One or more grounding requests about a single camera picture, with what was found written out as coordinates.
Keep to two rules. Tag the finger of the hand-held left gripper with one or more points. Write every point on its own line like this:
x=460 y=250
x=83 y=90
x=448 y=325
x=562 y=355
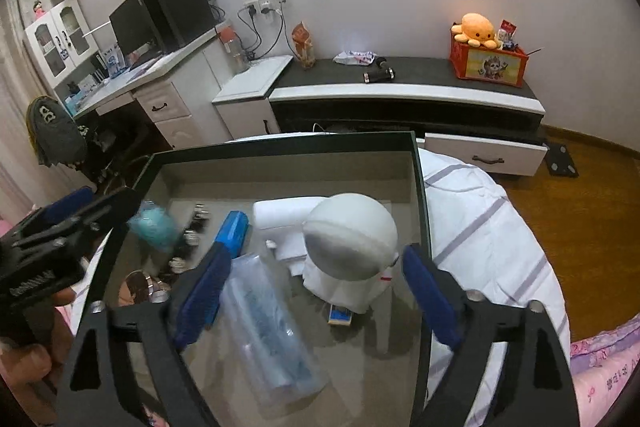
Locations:
x=107 y=209
x=65 y=203

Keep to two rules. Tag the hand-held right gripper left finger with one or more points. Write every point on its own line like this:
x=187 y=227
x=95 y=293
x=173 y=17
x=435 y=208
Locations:
x=200 y=302

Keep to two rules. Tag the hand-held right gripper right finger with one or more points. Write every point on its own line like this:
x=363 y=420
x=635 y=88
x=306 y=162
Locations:
x=430 y=297

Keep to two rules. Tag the teal round dish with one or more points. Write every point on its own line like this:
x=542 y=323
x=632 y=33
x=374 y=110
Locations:
x=155 y=227

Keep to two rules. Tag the black shallow tray box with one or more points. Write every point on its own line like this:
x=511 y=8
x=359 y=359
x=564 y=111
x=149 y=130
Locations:
x=380 y=332

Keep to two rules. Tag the rose gold round jar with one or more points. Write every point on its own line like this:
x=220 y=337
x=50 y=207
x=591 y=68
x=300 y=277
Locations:
x=135 y=289

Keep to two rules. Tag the black binder clip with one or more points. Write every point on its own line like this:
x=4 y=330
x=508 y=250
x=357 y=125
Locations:
x=187 y=237

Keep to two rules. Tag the clear plastic tissue pack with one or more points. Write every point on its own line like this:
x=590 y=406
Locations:
x=270 y=332

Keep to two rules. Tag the blue lighter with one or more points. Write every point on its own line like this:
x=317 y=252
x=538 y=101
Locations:
x=234 y=229

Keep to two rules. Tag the small dark box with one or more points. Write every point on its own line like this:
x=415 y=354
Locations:
x=341 y=316

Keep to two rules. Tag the white sphere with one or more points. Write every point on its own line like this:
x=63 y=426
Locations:
x=350 y=232

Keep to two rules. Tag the white plug adapter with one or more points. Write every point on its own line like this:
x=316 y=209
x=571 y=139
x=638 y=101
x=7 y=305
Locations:
x=285 y=212

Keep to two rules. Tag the person's left hand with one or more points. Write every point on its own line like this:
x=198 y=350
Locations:
x=27 y=364

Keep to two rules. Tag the black office chair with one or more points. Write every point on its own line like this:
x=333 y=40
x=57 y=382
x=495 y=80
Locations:
x=107 y=142

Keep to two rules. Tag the grey jacket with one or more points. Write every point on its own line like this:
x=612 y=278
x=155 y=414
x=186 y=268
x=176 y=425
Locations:
x=52 y=127

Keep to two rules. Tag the light curtain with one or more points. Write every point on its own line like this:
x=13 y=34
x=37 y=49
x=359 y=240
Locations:
x=15 y=107

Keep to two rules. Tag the white desk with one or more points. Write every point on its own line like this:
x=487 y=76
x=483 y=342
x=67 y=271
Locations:
x=170 y=107

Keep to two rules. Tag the blue and white box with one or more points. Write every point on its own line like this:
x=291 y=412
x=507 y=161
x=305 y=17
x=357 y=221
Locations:
x=112 y=62

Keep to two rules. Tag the white glass-door cabinet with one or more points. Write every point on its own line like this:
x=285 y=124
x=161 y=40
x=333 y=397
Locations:
x=50 y=42

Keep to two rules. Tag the black computer monitor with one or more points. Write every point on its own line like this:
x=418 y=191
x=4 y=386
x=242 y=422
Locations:
x=132 y=22

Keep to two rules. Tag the black bathroom scale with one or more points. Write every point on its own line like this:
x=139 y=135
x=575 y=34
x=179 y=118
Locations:
x=562 y=159

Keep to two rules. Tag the pink floral blanket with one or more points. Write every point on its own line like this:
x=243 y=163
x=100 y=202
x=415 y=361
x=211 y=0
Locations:
x=610 y=367

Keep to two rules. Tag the pink doll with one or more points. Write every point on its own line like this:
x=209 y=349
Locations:
x=38 y=9

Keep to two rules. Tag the clear bottle with red cap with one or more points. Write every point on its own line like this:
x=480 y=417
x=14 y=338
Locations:
x=232 y=49

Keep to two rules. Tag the black computer tower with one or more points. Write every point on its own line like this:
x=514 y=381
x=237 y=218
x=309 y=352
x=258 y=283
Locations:
x=180 y=9

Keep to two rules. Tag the black and white tv stand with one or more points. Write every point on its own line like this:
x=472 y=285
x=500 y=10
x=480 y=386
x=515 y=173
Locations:
x=425 y=79

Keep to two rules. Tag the red toy box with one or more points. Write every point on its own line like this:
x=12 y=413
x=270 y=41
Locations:
x=487 y=64

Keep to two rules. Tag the white plastic packet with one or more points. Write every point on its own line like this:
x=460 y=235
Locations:
x=355 y=57

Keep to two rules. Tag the orange snack bag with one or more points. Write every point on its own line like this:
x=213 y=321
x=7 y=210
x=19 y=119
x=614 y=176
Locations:
x=303 y=44

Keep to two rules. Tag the orange octopus plush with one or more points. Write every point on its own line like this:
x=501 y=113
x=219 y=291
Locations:
x=475 y=27

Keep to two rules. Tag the white wall outlet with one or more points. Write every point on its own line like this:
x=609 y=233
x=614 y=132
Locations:
x=265 y=2

